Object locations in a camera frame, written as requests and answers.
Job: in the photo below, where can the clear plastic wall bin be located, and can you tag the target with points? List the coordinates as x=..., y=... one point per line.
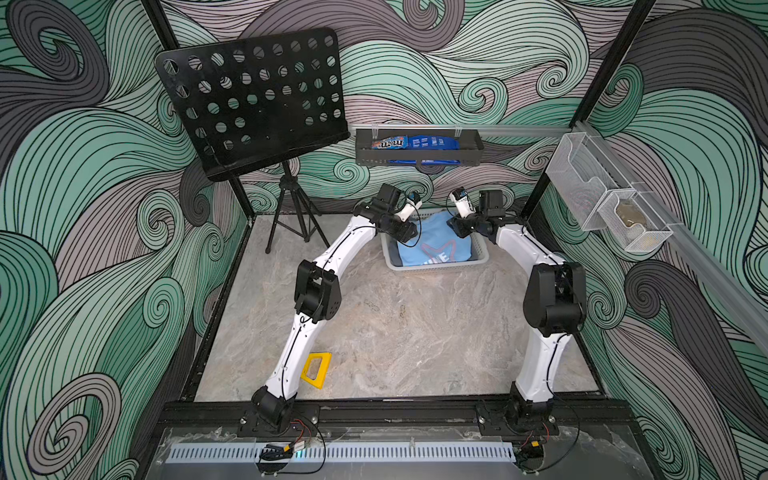
x=583, y=172

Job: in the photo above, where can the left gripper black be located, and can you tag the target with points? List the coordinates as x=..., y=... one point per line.
x=407, y=232

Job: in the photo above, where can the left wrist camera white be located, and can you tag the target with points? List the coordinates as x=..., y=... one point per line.
x=412, y=204

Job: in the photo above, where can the m&m candy packet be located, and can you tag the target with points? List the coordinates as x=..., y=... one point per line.
x=391, y=143

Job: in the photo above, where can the clear bin with brown items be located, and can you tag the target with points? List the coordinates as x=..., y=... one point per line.
x=632, y=222

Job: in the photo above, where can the dark metal wall shelf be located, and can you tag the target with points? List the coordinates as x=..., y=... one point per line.
x=471, y=150

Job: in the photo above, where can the light blue t-shirt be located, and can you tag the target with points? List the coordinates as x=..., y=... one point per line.
x=436, y=243

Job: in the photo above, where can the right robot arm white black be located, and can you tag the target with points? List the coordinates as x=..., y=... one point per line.
x=554, y=303

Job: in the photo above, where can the yellow triangular toy block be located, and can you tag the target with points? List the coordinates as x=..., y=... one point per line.
x=315, y=369

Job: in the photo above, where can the blue snack packet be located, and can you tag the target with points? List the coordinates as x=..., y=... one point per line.
x=433, y=143

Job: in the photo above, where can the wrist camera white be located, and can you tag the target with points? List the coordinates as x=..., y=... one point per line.
x=462, y=202
x=412, y=204

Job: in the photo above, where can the white plastic basket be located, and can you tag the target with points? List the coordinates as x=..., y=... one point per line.
x=480, y=254

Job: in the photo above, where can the white slotted cable duct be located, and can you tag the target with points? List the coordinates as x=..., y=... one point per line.
x=349, y=452

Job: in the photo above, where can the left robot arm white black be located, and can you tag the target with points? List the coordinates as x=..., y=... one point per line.
x=318, y=296

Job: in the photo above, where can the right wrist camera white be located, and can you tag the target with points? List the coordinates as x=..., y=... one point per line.
x=462, y=202

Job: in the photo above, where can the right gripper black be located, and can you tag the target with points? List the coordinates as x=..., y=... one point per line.
x=465, y=224

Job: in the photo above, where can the black perforated music stand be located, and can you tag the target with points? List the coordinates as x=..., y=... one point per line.
x=257, y=102

